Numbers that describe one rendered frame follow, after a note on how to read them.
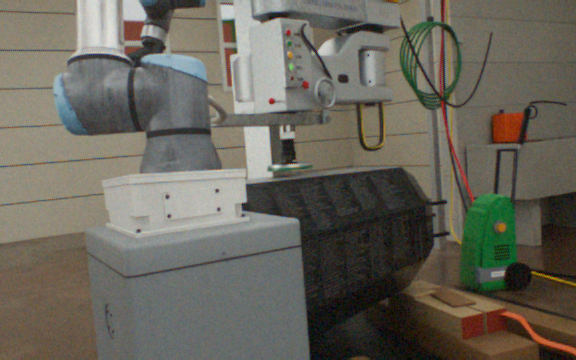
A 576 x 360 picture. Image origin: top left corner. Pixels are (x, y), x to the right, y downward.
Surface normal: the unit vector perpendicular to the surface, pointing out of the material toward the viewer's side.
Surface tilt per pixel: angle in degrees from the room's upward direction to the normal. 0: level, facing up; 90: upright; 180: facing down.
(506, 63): 90
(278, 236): 90
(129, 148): 90
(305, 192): 45
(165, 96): 86
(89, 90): 78
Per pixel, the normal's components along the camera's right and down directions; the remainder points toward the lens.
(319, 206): 0.24, -0.68
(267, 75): -0.71, 0.11
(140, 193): 0.50, 0.03
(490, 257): 0.17, 0.06
